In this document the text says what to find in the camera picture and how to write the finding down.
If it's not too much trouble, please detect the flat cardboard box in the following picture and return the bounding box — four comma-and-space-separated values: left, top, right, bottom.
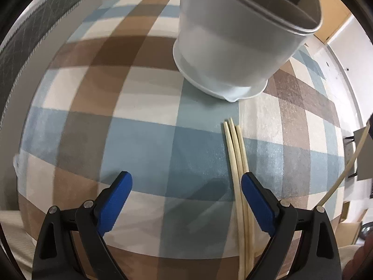
335, 201, 363, 245

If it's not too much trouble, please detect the cream cloth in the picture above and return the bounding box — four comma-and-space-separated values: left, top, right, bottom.
0, 210, 35, 280

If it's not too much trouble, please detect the wooden chopstick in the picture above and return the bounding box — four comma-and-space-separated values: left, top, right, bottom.
229, 117, 252, 275
319, 122, 370, 207
223, 121, 245, 280
235, 125, 256, 264

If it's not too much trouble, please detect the white utensil holder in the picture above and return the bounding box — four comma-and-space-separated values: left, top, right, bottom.
173, 0, 325, 103

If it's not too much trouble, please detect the grey bed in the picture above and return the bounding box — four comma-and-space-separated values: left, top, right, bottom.
0, 0, 97, 123

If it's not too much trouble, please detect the grey nightstand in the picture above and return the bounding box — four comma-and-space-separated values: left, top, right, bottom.
344, 127, 373, 181

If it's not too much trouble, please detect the plaid tablecloth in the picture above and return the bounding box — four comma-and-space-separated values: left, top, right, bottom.
16, 0, 360, 280

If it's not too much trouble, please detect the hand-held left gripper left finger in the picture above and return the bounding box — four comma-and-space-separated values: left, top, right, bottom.
32, 171, 133, 280

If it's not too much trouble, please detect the wooden door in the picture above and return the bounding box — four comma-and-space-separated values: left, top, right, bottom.
313, 0, 352, 44

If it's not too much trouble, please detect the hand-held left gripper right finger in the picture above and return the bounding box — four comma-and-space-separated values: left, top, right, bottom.
241, 171, 342, 280

